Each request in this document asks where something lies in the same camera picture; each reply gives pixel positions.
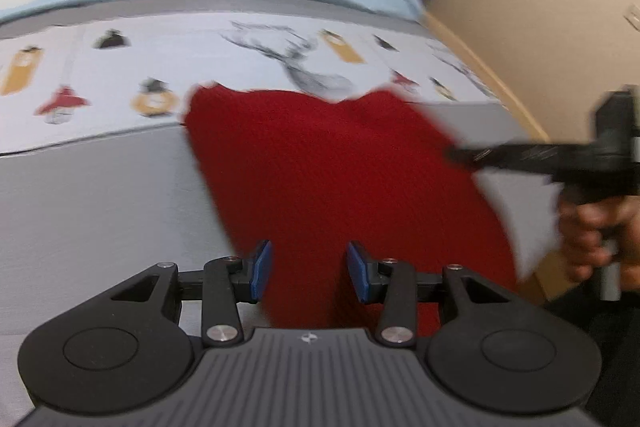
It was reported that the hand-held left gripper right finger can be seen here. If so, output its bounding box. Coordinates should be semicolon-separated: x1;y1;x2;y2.
346;241;526;349

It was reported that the white printed bed sheet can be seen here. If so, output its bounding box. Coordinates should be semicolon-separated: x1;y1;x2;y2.
0;9;563;283

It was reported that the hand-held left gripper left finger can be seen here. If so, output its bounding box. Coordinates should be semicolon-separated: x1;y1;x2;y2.
100;239;274;349

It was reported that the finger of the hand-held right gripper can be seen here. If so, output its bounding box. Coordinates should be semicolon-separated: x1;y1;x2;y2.
442;142;554;178

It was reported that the grey bed sheet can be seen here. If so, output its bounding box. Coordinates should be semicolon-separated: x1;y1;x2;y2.
0;0;506;413

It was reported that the person's right hand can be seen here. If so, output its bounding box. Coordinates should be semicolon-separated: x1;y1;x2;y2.
557;196;640;283

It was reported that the red knit sweater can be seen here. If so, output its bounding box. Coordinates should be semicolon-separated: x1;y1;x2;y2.
180;82;521;338

